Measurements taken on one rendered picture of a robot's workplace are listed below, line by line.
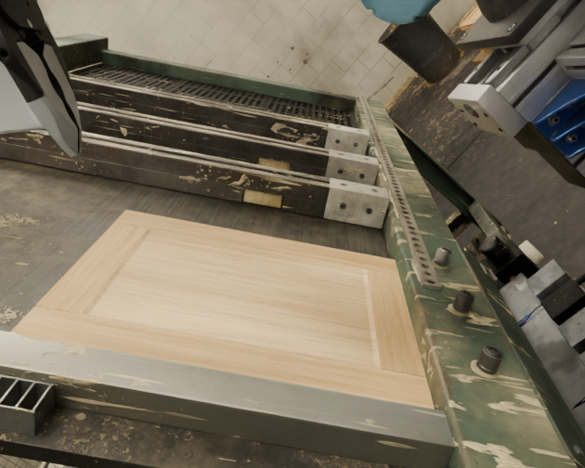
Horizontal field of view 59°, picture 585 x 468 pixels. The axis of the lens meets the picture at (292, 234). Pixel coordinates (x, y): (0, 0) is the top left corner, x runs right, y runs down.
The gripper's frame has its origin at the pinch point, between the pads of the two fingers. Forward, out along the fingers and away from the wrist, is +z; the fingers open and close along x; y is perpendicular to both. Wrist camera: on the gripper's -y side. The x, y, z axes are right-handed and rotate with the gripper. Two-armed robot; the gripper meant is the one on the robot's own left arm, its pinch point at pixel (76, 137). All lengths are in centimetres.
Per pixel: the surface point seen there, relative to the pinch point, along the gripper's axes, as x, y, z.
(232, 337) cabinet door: -14.1, -0.5, 28.7
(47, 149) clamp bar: -64, 32, -1
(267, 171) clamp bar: -64, -8, 20
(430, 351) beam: -12.4, -22.8, 39.0
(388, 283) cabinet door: -33, -22, 38
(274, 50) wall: -556, -25, -14
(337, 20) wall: -558, -100, -18
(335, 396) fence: -3.0, -10.9, 33.8
